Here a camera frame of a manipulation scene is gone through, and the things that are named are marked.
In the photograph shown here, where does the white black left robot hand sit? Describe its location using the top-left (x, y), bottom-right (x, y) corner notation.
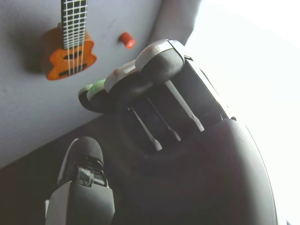
top-left (44, 38), bottom-right (280, 225)

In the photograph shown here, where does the orange wooden ukulele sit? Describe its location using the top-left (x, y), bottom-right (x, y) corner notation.
top-left (39, 0), bottom-right (98, 82)

